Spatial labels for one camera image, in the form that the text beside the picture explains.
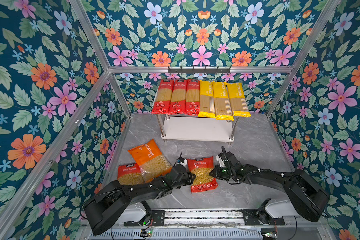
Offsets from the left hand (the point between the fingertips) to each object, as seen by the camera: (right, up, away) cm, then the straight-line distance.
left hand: (198, 175), depth 81 cm
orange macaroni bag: (-28, +5, +7) cm, 29 cm away
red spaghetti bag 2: (-11, +40, -6) cm, 41 cm away
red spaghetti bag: (-19, +39, -7) cm, 43 cm away
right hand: (+6, 0, +4) cm, 7 cm away
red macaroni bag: (-39, 0, +3) cm, 39 cm away
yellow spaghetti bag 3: (+20, +38, -6) cm, 44 cm away
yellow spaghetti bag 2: (+12, +40, -4) cm, 42 cm away
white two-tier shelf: (-8, +26, +20) cm, 34 cm away
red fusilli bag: (+2, +3, +5) cm, 6 cm away
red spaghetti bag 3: (-3, +43, -3) cm, 43 cm away
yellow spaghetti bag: (+4, +39, -6) cm, 40 cm away
